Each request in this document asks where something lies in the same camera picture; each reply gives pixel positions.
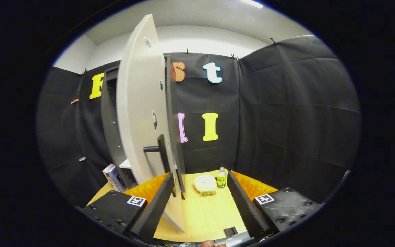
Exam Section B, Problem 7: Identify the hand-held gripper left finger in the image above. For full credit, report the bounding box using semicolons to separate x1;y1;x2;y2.
80;173;176;243

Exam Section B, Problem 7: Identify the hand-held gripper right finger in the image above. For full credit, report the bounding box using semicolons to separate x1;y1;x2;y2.
227;170;322;239

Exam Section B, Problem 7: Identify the dark grey shoe cabinet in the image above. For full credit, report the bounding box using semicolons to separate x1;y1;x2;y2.
101;55;187;200

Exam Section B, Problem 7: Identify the beige shoe cabinet door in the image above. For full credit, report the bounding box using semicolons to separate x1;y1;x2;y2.
116;14;186;233

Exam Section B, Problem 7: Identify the green label drink bottle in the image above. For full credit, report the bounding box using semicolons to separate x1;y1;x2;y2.
217;167;228;188

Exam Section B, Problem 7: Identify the pale yellow plush toy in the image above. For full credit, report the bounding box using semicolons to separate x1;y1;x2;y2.
193;174;217;197

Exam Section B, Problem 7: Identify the blue paperback book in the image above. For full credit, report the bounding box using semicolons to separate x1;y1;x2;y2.
107;166;128;192

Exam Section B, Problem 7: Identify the white paperback book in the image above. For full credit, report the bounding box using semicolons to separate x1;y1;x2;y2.
102;164;116;186

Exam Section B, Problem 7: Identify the black backdrop cloth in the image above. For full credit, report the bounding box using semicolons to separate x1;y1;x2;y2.
36;35;362;207

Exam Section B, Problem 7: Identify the long ceiling light strip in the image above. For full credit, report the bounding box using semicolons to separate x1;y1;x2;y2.
242;0;264;9

